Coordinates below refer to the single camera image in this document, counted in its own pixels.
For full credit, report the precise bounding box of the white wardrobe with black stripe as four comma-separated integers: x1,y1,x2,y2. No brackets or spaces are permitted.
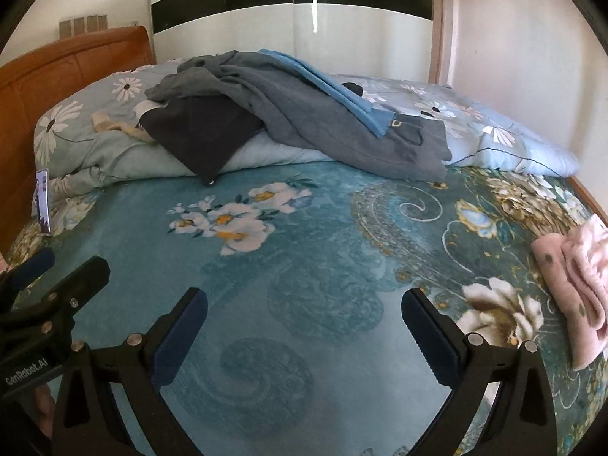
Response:
149,0,435,79

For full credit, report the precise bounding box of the pink dotted folded garment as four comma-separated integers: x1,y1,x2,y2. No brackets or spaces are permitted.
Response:
530,214,608,372

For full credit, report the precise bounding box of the teal floral bed sheet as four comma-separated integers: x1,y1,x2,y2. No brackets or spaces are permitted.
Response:
0,161,608,456

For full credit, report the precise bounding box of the wooden headboard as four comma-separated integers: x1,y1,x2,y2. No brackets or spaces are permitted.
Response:
0,25,157,255

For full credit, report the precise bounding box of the wooden bed frame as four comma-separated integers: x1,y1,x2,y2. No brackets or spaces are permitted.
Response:
567,176,608,229

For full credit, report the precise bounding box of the pink door frame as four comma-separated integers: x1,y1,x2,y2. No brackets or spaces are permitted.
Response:
427,0,457,87

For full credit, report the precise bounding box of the dark navy garment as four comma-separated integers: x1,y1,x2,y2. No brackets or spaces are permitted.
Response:
140,97,267,186

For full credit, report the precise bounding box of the grey sweatshirt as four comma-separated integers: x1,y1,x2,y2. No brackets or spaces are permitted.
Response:
145,50,452,184

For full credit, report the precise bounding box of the smartphone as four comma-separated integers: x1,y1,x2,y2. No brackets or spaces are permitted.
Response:
32,168,52,234

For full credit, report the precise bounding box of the wall switch panel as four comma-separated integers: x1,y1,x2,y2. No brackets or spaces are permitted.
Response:
58,15,109,40

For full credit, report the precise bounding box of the light blue floral quilt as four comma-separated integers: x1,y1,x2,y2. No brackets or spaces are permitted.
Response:
33,59,581,195

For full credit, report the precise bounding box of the beige cloth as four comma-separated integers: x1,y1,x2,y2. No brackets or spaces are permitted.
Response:
90,111,157,146

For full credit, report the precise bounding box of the person's left hand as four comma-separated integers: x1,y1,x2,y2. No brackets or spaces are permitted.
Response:
32,384,57,440

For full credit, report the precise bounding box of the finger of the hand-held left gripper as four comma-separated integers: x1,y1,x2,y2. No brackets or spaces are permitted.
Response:
0,247,56,295
9,255,111,340

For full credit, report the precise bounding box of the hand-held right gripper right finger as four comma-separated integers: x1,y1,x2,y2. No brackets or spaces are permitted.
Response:
401,287,557,456

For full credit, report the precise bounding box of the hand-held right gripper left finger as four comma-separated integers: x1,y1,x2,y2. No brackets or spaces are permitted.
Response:
51,287,210,456

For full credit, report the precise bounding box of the blue garment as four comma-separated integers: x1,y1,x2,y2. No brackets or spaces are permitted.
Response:
259,48,397,138

